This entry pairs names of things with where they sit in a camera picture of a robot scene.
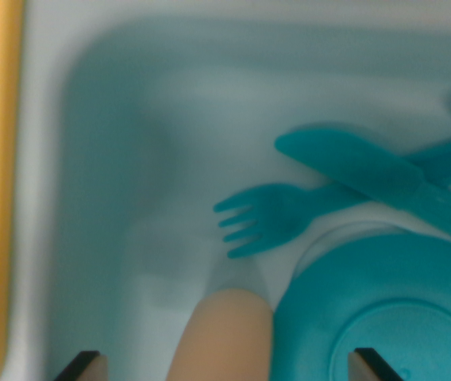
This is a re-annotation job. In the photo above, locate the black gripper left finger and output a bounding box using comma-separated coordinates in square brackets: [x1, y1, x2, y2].
[52, 351, 108, 381]

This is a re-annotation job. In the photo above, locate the light blue toy sink unit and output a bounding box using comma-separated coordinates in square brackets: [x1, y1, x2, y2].
[1, 0, 451, 381]

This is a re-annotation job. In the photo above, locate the teal plastic fork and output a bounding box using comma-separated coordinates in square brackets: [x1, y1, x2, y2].
[213, 137, 451, 260]

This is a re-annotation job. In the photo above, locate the cream toy detergent bottle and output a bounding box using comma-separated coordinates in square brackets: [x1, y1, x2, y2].
[168, 288, 276, 381]

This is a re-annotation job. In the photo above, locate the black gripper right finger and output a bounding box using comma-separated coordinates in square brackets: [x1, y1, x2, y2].
[347, 347, 405, 381]

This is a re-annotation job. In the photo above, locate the teal plastic knife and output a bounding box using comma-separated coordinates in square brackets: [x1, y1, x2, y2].
[275, 127, 451, 255]

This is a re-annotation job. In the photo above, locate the teal plastic plate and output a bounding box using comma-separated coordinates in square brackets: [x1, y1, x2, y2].
[275, 233, 451, 381]

